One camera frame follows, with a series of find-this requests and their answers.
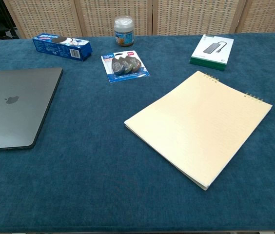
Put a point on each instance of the cream spiral-bound notebook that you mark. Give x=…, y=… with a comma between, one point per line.
x=196, y=126

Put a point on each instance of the correction tape blister pack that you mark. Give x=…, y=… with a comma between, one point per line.
x=124, y=65

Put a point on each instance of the teal table cloth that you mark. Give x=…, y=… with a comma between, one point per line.
x=91, y=170

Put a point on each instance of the glass jar with white lid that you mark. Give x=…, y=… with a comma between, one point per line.
x=124, y=31

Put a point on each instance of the white green USB hub box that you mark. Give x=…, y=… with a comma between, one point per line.
x=211, y=51

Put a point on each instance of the blue Oreo cookie box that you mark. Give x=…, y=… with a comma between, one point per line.
x=59, y=47

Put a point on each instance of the woven wooden folding screen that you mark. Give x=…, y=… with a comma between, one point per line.
x=176, y=17

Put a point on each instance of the grey closed laptop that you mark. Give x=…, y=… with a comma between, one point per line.
x=13, y=109

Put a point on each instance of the black tripod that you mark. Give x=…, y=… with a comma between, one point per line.
x=12, y=24

